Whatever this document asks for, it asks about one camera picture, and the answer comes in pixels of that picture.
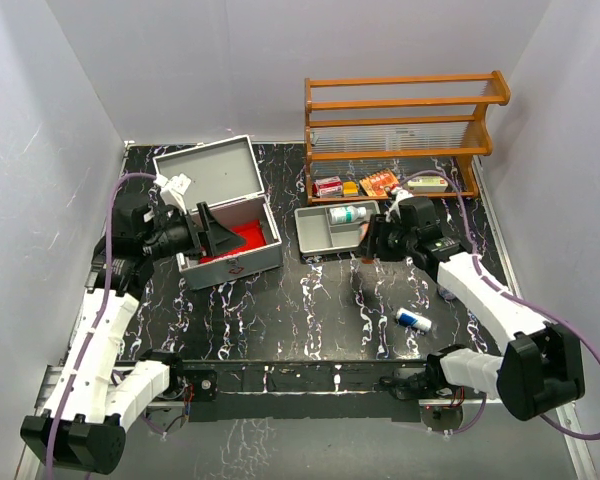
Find grey divided tray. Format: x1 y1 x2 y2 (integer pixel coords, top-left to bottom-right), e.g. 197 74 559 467
294 200 380 256

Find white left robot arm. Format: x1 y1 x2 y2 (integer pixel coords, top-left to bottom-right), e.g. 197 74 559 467
20 201 246 475

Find orange wooden shelf rack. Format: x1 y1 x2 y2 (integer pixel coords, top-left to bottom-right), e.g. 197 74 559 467
304 70 511 205

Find long white medicine box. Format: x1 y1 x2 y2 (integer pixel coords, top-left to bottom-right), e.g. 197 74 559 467
407 175 449 194

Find red first aid kit pouch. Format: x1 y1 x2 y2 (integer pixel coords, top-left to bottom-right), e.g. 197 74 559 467
199 220 267 264

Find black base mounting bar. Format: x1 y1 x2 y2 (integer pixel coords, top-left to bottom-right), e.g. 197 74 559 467
182 359 487 424

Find brown glass bottle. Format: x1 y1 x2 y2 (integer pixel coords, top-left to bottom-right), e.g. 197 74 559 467
356 221 373 264

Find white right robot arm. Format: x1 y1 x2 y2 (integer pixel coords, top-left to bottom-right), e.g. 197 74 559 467
360 197 585 421

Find white dropper bottle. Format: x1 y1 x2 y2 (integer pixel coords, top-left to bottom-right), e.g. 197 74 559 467
329 205 367 225

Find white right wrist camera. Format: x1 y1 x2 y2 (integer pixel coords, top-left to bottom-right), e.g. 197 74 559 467
385 185 413 220

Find grey medicine case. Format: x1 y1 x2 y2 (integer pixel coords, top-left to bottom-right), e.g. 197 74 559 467
153 135 283 291

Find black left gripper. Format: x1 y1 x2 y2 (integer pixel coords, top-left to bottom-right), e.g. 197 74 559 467
142 202 246 261

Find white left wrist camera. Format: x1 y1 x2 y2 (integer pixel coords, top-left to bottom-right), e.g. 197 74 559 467
153 173 191 213

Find small yellow box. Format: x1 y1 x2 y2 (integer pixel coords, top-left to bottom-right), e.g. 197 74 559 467
342 181 359 197

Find orange medicine packet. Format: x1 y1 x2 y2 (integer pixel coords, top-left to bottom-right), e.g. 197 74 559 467
359 169 400 197

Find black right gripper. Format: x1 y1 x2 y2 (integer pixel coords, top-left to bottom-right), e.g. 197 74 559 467
356 214 416 262

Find clear round container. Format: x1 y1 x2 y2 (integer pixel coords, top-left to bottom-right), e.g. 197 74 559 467
438 285 456 301

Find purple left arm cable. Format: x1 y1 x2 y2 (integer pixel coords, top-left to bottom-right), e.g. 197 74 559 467
44 172 166 480

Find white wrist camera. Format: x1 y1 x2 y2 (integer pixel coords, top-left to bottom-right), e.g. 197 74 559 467
385 185 413 220
153 173 191 213

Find blue white tube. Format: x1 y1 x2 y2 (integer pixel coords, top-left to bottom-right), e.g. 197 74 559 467
395 308 432 333

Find red white medicine box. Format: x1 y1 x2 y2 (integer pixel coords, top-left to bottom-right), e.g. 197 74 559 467
312 176 343 198

